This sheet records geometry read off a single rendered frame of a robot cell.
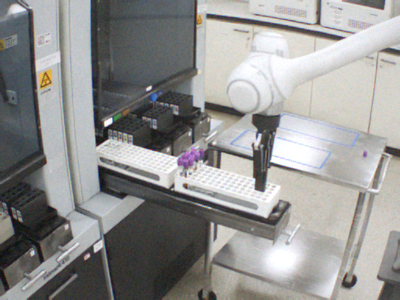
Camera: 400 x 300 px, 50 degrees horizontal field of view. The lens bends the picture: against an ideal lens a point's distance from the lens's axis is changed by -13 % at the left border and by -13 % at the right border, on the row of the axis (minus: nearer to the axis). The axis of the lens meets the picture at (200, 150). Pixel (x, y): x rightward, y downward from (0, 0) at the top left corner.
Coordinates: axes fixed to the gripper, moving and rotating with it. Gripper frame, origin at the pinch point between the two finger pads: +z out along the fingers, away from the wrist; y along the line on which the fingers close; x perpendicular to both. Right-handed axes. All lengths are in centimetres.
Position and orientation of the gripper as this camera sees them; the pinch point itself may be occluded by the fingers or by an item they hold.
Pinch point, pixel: (261, 179)
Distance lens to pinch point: 133.7
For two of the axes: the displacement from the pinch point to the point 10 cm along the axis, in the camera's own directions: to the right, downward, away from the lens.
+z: -0.2, 8.9, 4.5
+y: -4.8, 3.9, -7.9
